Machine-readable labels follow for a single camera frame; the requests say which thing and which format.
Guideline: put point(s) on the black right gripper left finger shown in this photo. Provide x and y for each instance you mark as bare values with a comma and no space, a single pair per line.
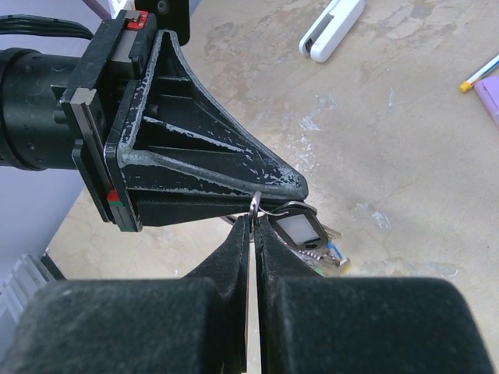
194,324

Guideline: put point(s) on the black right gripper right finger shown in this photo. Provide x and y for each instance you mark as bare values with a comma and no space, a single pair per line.
315,324

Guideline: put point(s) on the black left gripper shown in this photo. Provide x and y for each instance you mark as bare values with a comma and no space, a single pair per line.
152,145

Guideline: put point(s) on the large metal keyring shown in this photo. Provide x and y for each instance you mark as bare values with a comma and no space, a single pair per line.
253,212

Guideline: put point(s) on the black white key tag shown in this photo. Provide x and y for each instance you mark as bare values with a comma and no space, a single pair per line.
296,223

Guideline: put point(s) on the small blue key tag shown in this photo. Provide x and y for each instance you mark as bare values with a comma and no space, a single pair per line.
333,250

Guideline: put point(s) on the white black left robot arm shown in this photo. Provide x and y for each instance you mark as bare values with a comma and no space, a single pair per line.
33,137

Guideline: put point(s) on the white stapler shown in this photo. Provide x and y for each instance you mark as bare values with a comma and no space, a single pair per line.
330,28

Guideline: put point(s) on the yellow capped marker pen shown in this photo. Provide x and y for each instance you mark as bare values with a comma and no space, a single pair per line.
469,83

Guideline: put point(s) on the pink translucent lead case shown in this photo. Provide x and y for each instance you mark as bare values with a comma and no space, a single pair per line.
487,91

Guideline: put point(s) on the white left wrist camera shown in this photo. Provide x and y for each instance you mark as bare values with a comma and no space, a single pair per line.
115,6

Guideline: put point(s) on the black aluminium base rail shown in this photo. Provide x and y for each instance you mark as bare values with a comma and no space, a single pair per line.
25,279

